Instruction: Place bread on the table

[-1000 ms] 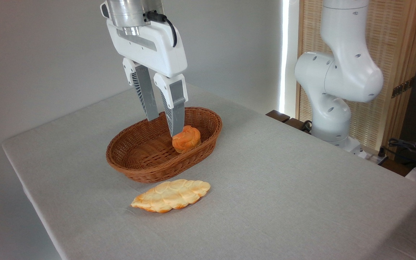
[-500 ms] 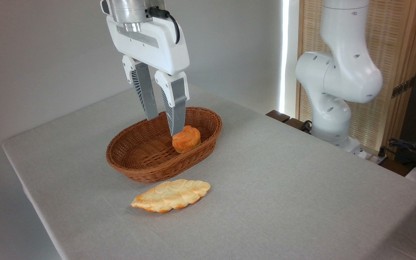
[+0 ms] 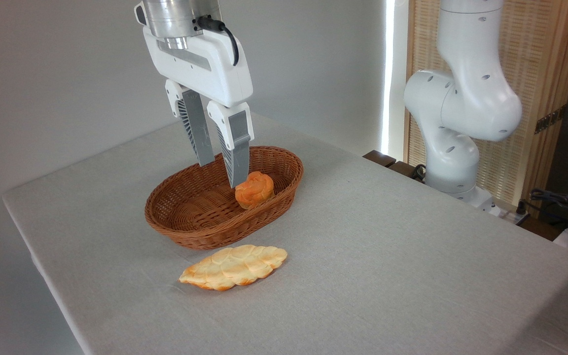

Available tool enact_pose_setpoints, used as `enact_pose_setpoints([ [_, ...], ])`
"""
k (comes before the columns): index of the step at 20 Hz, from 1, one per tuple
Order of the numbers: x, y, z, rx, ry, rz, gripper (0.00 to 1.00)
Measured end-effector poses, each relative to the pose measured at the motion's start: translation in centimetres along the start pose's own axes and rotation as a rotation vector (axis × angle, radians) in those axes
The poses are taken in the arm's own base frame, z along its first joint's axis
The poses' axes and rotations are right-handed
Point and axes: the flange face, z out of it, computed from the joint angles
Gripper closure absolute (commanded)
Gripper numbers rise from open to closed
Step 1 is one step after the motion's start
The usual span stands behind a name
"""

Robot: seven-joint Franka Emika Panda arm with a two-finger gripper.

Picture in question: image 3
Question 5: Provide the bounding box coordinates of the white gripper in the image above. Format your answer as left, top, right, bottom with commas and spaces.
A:
135, 2, 255, 189

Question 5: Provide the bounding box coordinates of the long braided bread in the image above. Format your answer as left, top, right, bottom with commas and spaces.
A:
178, 244, 288, 292

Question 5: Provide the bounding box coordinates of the small round orange bread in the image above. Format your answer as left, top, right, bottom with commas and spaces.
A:
234, 171, 275, 211

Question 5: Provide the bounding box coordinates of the brown wicker basket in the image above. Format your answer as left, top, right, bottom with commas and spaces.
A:
144, 145, 305, 251

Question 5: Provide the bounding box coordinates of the white tablecloth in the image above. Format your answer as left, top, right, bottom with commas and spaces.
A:
2, 106, 568, 355

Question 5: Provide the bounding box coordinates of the brass screen hinge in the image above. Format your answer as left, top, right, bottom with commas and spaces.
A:
534, 106, 567, 135

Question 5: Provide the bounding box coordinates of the wooden rattan folding screen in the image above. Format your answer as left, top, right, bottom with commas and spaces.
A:
404, 0, 568, 218

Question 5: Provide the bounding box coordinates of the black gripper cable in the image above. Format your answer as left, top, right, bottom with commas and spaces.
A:
196, 15, 241, 67

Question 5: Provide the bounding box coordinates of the black cable bundle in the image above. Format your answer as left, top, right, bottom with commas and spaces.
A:
517, 188, 568, 233

